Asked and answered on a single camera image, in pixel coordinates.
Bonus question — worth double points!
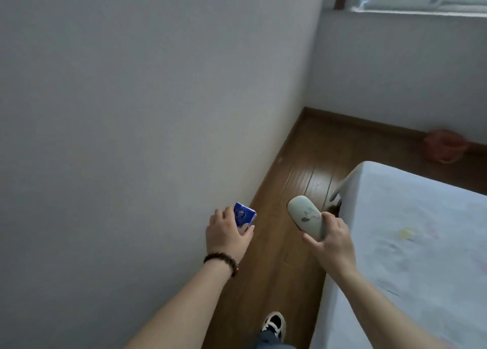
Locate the brown bead bracelet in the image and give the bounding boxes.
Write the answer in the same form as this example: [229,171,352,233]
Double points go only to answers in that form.
[202,252,239,278]

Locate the bed with white floral sheet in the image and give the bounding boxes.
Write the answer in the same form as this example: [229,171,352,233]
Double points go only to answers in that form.
[310,160,487,349]

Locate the person's left forearm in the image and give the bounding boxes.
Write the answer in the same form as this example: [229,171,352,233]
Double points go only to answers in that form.
[123,259,236,349]

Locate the person's right forearm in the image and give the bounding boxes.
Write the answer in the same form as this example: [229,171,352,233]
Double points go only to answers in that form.
[334,265,442,349]

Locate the person's right hand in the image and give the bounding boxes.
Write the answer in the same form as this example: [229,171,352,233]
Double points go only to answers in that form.
[302,210,358,281]

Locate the pale green glasses case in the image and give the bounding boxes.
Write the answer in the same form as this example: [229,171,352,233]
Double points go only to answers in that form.
[286,195,329,243]

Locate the person's left hand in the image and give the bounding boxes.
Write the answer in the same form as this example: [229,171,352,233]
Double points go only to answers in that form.
[205,206,256,266]

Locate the blue tissue pack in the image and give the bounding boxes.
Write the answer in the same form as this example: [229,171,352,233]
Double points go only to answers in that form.
[232,201,258,236]

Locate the person's dark trousers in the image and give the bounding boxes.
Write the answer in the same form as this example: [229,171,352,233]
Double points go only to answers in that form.
[243,329,297,349]

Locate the black white sneaker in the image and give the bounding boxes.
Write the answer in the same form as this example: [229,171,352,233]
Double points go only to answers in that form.
[260,310,287,341]

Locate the red waste bin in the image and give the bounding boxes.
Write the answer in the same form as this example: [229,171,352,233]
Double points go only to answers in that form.
[423,129,469,165]

